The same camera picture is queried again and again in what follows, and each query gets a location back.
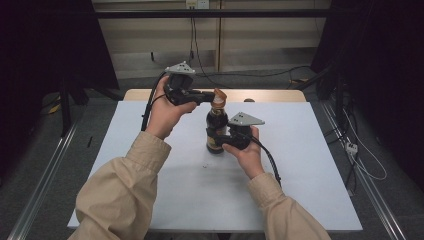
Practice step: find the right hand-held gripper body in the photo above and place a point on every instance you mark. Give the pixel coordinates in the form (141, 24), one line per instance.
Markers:
(241, 133)

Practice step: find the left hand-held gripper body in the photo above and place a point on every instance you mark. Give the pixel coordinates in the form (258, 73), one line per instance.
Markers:
(180, 85)

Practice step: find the dark soy sauce bottle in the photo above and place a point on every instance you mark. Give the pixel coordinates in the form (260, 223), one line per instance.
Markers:
(216, 121)

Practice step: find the person's right hand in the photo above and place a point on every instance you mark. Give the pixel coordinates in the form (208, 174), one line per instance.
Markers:
(248, 160)

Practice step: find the person's left hand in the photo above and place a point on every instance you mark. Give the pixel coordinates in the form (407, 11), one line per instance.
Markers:
(163, 113)

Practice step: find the black horizontal bar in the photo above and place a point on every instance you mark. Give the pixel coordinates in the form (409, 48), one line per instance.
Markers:
(216, 13)

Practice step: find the white power strip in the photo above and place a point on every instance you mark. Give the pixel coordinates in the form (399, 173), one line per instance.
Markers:
(352, 148)

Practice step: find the black metal stand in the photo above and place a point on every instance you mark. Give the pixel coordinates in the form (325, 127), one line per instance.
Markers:
(65, 110)

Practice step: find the black curtain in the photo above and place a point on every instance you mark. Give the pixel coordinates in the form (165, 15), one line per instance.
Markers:
(50, 50)
(376, 66)

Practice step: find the white wall outlet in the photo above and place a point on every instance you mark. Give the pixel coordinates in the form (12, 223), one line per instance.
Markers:
(197, 3)

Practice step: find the aluminium floor rail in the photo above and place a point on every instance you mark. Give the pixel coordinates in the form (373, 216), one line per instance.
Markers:
(373, 190)
(40, 190)

